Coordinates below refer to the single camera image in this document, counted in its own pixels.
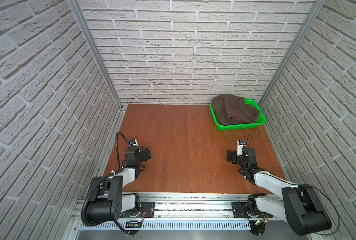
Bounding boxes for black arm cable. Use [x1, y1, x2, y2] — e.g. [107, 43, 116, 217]
[311, 184, 341, 236]
[115, 131, 131, 169]

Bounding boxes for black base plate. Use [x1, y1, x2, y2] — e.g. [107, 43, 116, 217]
[232, 202, 273, 219]
[120, 202, 155, 219]

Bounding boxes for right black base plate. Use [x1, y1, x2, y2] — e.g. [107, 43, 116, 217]
[232, 202, 273, 219]

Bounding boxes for small black electronics box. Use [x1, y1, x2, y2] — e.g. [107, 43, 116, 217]
[125, 221, 143, 229]

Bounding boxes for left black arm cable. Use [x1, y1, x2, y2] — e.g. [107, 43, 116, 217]
[115, 131, 131, 169]

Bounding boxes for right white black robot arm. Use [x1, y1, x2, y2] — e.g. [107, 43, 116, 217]
[227, 145, 332, 236]

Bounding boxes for green plastic basket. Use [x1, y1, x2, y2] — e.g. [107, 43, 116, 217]
[210, 96, 267, 131]

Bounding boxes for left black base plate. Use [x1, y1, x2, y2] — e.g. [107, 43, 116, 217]
[120, 202, 155, 219]

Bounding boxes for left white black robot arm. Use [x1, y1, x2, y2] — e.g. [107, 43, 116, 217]
[81, 145, 151, 227]

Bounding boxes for brown trousers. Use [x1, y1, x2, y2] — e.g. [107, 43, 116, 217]
[212, 94, 261, 126]

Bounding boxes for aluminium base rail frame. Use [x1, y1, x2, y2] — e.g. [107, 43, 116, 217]
[62, 193, 282, 240]

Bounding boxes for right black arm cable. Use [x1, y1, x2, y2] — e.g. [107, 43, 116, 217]
[311, 184, 341, 236]

